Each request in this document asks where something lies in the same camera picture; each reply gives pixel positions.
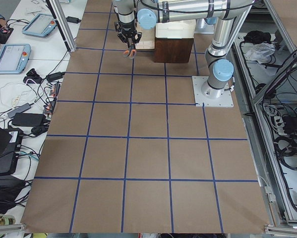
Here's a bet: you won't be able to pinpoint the black gripper body with scissors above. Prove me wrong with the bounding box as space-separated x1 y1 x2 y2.
114 20 142 44

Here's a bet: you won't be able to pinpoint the orange handled scissors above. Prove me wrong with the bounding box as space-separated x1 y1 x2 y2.
123 45 136 59

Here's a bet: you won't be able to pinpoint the dark brown wooden cabinet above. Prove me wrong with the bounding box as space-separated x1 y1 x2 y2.
154 38 194 63

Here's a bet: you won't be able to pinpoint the white plastic tray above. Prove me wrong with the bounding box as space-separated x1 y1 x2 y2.
155 20 196 39

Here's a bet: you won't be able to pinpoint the black power adapter brick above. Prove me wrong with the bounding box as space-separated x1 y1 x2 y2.
66 16 81 24

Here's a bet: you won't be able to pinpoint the blue teach pendant far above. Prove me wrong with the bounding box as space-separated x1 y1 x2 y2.
22 13 57 37

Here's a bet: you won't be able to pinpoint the blue teach pendant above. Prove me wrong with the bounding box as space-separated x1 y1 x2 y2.
22 13 57 37
0 44 31 74

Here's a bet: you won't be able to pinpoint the brown paper mat blue grid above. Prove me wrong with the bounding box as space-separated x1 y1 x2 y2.
22 0 270 234

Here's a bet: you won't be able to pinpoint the blue teach pendant near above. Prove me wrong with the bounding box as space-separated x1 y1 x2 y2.
0 44 31 74

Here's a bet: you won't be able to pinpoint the grey usb hub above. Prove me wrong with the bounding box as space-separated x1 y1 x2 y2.
7 103 31 119

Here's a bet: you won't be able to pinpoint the large black power brick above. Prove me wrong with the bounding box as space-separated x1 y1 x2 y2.
11 113 46 127

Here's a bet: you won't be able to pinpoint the white crumpled cloth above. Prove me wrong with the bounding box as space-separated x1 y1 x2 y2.
244 43 275 64

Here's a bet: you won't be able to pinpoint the black laptop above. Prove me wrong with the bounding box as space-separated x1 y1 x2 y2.
0 127 23 176

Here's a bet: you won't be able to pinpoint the aluminium frame post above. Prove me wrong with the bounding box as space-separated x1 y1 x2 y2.
46 0 76 53

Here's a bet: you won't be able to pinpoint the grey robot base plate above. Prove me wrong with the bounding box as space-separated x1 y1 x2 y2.
192 76 234 108

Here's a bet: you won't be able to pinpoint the white cable bundle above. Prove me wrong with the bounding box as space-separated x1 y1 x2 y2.
0 82 40 108

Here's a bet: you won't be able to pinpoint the aluminium side frame rail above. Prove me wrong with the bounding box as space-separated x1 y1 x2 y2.
229 0 297 233

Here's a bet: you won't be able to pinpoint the black coiled cables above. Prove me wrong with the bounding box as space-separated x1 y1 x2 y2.
272 133 297 172

